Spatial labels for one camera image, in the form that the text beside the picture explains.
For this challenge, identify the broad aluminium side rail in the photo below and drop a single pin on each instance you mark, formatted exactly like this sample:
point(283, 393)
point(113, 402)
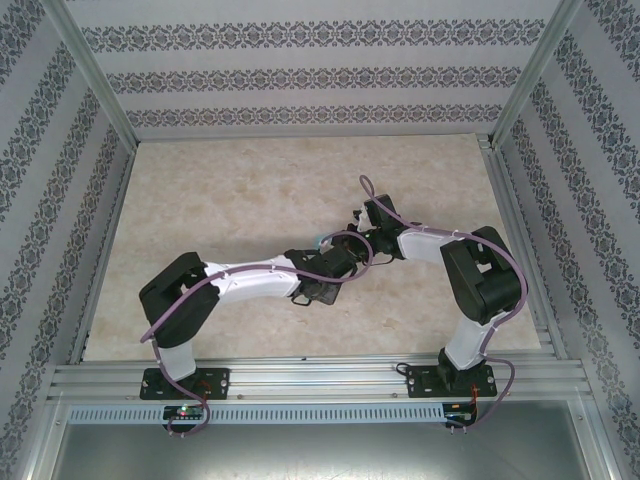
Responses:
point(510, 200)

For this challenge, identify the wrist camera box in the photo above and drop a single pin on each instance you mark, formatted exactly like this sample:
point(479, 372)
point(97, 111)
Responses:
point(361, 215)
point(326, 241)

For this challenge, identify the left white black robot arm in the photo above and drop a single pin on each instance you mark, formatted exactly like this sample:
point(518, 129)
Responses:
point(255, 285)

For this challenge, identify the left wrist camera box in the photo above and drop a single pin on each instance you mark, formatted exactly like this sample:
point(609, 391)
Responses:
point(326, 241)

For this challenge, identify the teal square paper sheet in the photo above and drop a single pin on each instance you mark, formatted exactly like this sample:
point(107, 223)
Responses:
point(317, 241)

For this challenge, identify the wide aluminium mounting rail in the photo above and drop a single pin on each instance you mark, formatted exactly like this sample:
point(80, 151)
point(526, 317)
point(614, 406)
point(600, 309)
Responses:
point(320, 380)

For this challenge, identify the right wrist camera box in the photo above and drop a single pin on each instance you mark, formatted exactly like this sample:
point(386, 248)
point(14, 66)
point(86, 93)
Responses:
point(361, 215)

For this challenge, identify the aluminium frame post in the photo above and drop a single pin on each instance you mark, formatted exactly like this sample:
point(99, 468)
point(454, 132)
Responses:
point(537, 70)
point(90, 70)

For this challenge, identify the grey sheet metal tray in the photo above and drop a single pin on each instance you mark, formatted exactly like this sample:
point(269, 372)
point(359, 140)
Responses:
point(320, 455)

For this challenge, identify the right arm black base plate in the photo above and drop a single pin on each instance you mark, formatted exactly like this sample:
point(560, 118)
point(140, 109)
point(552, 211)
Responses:
point(420, 382)

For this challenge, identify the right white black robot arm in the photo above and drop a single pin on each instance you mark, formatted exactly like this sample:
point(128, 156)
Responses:
point(425, 245)

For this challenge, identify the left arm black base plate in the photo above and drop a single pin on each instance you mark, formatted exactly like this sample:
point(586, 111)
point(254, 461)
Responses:
point(220, 382)

